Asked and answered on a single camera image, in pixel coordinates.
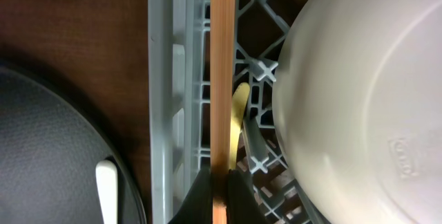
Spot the round black serving tray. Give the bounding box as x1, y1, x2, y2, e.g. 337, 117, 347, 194
1, 61, 147, 223

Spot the large beige plate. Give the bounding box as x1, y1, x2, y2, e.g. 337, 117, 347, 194
272, 0, 441, 223

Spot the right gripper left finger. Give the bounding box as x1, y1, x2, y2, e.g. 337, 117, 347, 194
169, 168, 213, 224

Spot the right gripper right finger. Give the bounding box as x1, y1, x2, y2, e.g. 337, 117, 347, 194
226, 169, 267, 224

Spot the white plastic fork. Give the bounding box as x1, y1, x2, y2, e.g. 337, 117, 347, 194
95, 160, 118, 224

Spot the orange chopstick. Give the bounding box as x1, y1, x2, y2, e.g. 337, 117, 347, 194
210, 0, 236, 223

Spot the grey dishwasher rack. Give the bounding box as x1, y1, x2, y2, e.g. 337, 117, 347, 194
148, 0, 325, 223

